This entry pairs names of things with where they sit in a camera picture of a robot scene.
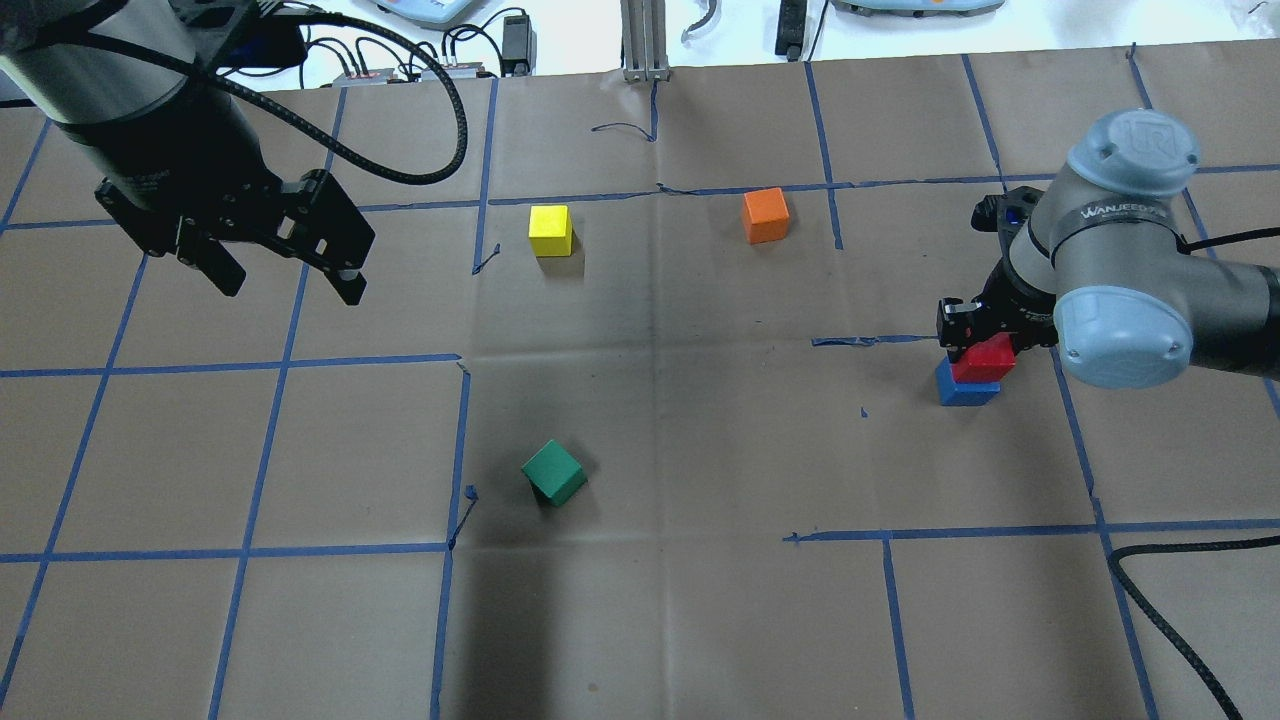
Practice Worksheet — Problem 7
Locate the yellow wooden block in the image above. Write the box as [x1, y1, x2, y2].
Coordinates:
[527, 204, 573, 258]

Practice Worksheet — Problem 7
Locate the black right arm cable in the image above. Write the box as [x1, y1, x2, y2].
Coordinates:
[1106, 537, 1280, 720]

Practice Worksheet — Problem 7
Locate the blue wooden block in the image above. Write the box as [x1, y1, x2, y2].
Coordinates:
[934, 357, 1002, 407]

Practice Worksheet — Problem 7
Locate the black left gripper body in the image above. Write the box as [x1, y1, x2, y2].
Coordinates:
[60, 95, 374, 274]

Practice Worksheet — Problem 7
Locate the orange wooden block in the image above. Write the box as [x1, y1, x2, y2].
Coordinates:
[741, 187, 791, 245]

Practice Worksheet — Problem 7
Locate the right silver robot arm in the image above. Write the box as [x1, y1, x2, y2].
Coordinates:
[936, 109, 1279, 389]

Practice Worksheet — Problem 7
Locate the green wooden block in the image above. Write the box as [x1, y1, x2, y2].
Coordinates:
[521, 439, 588, 507]

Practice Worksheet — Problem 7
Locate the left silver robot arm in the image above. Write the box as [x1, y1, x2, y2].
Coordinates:
[3, 1, 375, 305]

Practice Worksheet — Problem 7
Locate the black power adapter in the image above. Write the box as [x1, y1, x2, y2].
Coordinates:
[500, 14, 536, 77]

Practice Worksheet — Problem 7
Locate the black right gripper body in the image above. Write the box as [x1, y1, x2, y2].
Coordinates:
[936, 260, 1059, 354]

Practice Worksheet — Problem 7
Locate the brown paper table cover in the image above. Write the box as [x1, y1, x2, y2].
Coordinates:
[3, 41, 1277, 719]

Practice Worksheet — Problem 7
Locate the red wooden block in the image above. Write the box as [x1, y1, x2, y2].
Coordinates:
[951, 332, 1018, 384]

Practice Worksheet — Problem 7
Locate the aluminium frame post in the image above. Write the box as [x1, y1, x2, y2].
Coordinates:
[620, 0, 671, 85]

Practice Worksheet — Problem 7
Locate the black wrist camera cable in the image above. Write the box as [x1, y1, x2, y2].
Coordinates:
[131, 0, 471, 187]

